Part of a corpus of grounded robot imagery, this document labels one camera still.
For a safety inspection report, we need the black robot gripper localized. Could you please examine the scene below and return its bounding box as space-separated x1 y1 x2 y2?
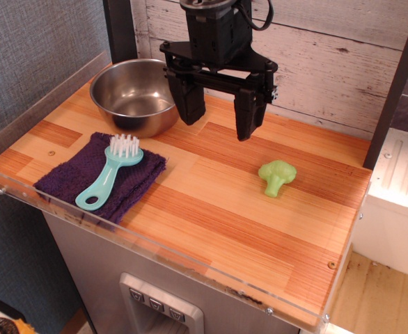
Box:
159 6 278 141

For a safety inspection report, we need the stainless steel bowl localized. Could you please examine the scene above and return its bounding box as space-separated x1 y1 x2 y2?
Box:
90 59 179 138

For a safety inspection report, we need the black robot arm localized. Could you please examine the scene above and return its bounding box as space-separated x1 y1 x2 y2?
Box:
160 1 278 141

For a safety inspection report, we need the green toy broccoli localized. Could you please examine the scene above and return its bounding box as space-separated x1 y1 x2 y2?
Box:
258 160 297 198

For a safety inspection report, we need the teal dish brush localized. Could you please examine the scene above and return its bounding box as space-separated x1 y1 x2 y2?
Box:
75 134 144 211

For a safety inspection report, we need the grey toy dishwasher cabinet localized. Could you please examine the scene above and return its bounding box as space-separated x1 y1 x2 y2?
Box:
44 213 299 333

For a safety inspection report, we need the white toy sink drainboard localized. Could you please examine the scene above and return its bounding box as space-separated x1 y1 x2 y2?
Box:
352 129 408 274

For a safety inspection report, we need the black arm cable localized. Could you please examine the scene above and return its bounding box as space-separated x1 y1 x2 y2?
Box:
235 0 274 31

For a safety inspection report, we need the dark left shelf post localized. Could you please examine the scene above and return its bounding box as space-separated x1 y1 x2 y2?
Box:
102 0 138 63

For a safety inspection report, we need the dark shelf post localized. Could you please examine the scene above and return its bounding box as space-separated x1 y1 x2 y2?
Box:
102 0 138 63
363 37 408 170

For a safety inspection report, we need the clear acrylic guard rail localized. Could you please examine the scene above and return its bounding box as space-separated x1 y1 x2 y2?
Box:
0 159 370 333

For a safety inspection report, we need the dark right shelf post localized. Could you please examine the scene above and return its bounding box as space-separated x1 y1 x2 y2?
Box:
363 37 408 170

